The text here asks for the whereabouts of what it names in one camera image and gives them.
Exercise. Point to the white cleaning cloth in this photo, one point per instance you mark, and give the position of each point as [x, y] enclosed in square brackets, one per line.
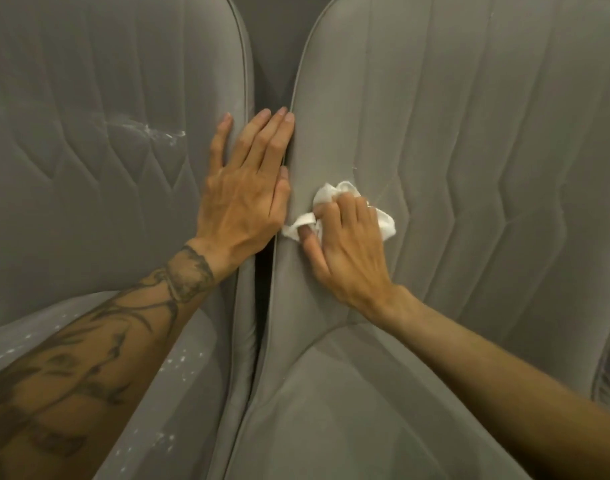
[330, 192]

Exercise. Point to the person's right hand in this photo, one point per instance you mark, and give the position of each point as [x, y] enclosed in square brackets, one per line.
[355, 259]

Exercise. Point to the person's right forearm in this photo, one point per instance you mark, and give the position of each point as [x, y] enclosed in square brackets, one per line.
[510, 394]

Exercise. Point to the person's left hand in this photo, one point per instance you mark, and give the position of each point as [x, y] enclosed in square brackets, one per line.
[240, 204]

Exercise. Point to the person's left forearm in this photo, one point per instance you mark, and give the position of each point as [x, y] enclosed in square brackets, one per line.
[84, 374]

